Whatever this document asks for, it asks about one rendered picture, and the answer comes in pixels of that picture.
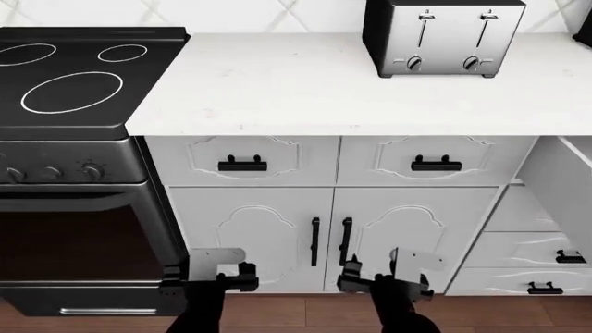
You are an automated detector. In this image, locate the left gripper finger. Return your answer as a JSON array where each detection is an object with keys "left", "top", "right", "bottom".
[
  {"left": 158, "top": 264, "right": 188, "bottom": 300},
  {"left": 236, "top": 261, "right": 261, "bottom": 294}
]

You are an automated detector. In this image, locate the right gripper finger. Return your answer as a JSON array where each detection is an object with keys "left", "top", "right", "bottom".
[
  {"left": 337, "top": 253, "right": 364, "bottom": 294},
  {"left": 415, "top": 272, "right": 437, "bottom": 301}
]

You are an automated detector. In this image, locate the white narrow drawer front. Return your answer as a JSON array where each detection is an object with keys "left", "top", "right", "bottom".
[
  {"left": 463, "top": 230, "right": 592, "bottom": 269},
  {"left": 445, "top": 266, "right": 592, "bottom": 297}
]

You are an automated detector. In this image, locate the open white cabinet door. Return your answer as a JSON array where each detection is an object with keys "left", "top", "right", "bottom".
[{"left": 508, "top": 135, "right": 592, "bottom": 258}]

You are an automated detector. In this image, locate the oven door with glass window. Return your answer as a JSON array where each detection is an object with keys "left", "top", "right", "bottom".
[{"left": 0, "top": 179, "right": 187, "bottom": 290}]

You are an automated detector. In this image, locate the black electric stove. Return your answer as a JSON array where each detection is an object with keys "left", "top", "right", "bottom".
[{"left": 0, "top": 26, "right": 192, "bottom": 318}]

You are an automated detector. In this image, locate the silver black four-slot toaster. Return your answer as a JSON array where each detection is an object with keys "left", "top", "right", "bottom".
[{"left": 362, "top": 0, "right": 528, "bottom": 80}]

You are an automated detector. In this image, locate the black countertop appliance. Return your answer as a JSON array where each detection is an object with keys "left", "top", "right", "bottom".
[{"left": 572, "top": 12, "right": 592, "bottom": 44}]

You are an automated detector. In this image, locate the grey left camera mount plate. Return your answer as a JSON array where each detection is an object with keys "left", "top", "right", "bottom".
[{"left": 188, "top": 247, "right": 247, "bottom": 283}]

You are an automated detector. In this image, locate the grey camera mount plate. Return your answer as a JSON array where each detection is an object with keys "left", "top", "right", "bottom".
[
  {"left": 188, "top": 247, "right": 247, "bottom": 283},
  {"left": 388, "top": 246, "right": 448, "bottom": 283}
]

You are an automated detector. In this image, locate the grey right camera mount plate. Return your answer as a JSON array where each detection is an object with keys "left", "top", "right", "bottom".
[{"left": 388, "top": 246, "right": 448, "bottom": 283}]

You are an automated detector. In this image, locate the black vertical door handle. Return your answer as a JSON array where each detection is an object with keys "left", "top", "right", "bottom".
[
  {"left": 338, "top": 216, "right": 354, "bottom": 267},
  {"left": 310, "top": 216, "right": 322, "bottom": 268}
]

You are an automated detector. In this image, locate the silver stove drawer handle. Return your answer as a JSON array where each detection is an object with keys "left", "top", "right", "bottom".
[{"left": 59, "top": 305, "right": 159, "bottom": 316}]

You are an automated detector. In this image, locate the black drawer handle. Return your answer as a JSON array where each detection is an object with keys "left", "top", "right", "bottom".
[
  {"left": 217, "top": 154, "right": 270, "bottom": 173},
  {"left": 526, "top": 280, "right": 565, "bottom": 296},
  {"left": 411, "top": 154, "right": 464, "bottom": 172},
  {"left": 554, "top": 249, "right": 586, "bottom": 265}
]

